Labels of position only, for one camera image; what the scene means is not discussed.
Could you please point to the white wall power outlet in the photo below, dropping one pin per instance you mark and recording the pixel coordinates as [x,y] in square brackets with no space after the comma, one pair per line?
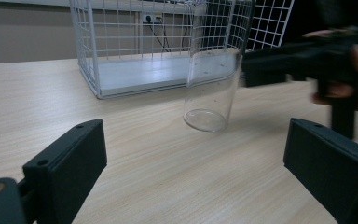
[151,17]

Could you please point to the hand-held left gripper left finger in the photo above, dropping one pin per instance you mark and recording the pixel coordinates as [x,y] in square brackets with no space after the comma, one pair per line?
[71,161]

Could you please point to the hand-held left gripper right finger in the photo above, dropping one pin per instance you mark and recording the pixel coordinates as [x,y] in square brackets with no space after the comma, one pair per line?
[332,168]

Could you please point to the tall clear glass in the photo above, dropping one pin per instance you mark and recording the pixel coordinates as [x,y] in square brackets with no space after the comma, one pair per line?
[213,93]

